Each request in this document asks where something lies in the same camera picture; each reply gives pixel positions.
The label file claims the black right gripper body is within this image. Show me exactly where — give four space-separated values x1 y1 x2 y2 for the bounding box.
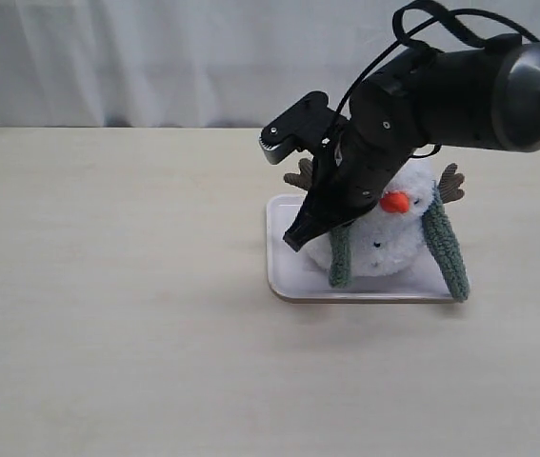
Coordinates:
300 137 403 229

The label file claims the white plush snowman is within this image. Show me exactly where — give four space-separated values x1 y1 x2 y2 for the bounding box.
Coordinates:
302 159 465 288

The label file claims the green fuzzy scarf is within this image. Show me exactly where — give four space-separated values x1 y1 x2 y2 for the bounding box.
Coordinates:
328 185 470 303

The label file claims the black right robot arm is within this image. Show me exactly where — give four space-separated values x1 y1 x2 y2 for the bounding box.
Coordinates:
284 35 540 250

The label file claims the white square tray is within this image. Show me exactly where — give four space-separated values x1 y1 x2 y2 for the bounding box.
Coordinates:
266 194 455 304

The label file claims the white backdrop curtain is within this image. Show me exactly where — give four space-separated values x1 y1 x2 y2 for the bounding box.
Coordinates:
0 0 540 129

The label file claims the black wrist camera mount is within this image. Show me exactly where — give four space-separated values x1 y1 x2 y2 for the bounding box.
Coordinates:
258 90 347 165

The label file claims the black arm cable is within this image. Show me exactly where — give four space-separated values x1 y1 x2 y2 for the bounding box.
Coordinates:
321 0 540 158

